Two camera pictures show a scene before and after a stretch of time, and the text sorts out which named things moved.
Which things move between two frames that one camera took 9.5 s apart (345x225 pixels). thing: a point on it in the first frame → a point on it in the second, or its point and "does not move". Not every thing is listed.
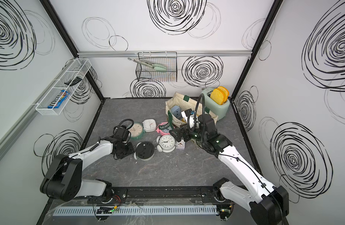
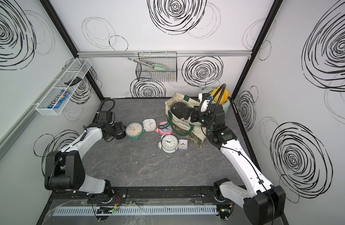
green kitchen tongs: x=156 y=66 does not move
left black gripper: x=131 y=150 → x=110 y=136
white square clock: x=149 y=125 does not move
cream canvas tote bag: x=186 y=102 does not move
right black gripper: x=179 y=137 → x=197 y=112
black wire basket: x=145 y=73 does not move
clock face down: x=145 y=151 → x=176 y=109
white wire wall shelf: x=56 y=99 does not move
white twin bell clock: x=167 y=143 does not move
